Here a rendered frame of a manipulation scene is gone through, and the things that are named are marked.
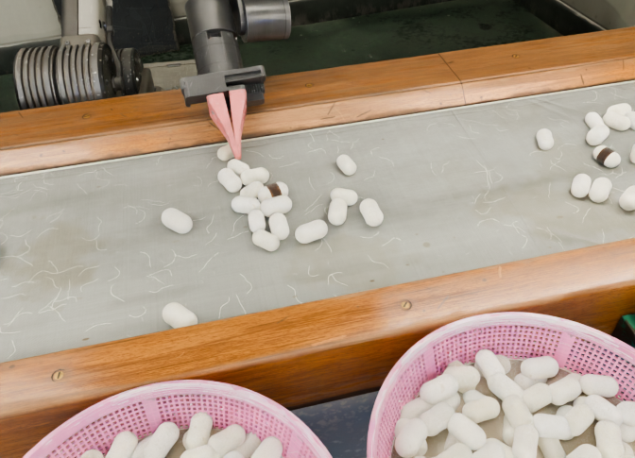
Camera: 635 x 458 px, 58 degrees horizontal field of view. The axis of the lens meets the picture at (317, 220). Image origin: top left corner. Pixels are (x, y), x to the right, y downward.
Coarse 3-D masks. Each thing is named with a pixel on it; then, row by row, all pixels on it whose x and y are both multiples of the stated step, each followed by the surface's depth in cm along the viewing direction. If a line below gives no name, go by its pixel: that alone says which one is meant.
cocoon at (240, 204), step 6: (234, 198) 65; (240, 198) 64; (246, 198) 64; (252, 198) 64; (234, 204) 64; (240, 204) 64; (246, 204) 64; (252, 204) 64; (258, 204) 64; (234, 210) 65; (240, 210) 64; (246, 210) 64
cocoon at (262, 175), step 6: (258, 168) 68; (264, 168) 68; (246, 174) 68; (252, 174) 68; (258, 174) 68; (264, 174) 68; (246, 180) 68; (252, 180) 68; (258, 180) 68; (264, 180) 68
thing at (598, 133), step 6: (594, 126) 74; (600, 126) 73; (606, 126) 73; (588, 132) 73; (594, 132) 72; (600, 132) 72; (606, 132) 72; (588, 138) 72; (594, 138) 72; (600, 138) 72; (594, 144) 72
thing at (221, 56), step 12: (204, 36) 70; (228, 36) 70; (204, 48) 69; (216, 48) 69; (228, 48) 70; (204, 60) 69; (216, 60) 69; (228, 60) 69; (240, 60) 71; (204, 72) 69; (216, 72) 68; (228, 72) 69; (240, 72) 69; (252, 72) 69; (264, 72) 69; (180, 84) 68; (228, 84) 70; (240, 84) 72; (228, 96) 72
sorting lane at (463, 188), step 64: (320, 128) 77; (384, 128) 77; (448, 128) 77; (512, 128) 76; (576, 128) 76; (0, 192) 69; (64, 192) 69; (128, 192) 69; (192, 192) 68; (320, 192) 68; (384, 192) 68; (448, 192) 67; (512, 192) 67; (0, 256) 61; (64, 256) 61; (128, 256) 61; (192, 256) 61; (256, 256) 61; (320, 256) 60; (384, 256) 60; (448, 256) 60; (512, 256) 60; (0, 320) 55; (64, 320) 55; (128, 320) 55
